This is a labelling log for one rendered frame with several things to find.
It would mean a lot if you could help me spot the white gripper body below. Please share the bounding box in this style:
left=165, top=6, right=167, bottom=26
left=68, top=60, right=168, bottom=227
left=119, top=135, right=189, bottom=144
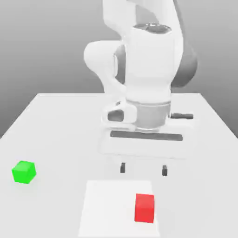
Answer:
left=98, top=127, right=190, bottom=160

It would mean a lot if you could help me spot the small red cube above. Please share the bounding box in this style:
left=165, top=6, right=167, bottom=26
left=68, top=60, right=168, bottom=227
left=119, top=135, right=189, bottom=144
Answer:
left=134, top=193, right=155, bottom=224

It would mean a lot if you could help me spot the small green cube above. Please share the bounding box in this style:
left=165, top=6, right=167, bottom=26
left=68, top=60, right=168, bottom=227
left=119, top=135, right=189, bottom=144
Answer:
left=11, top=160, right=37, bottom=185

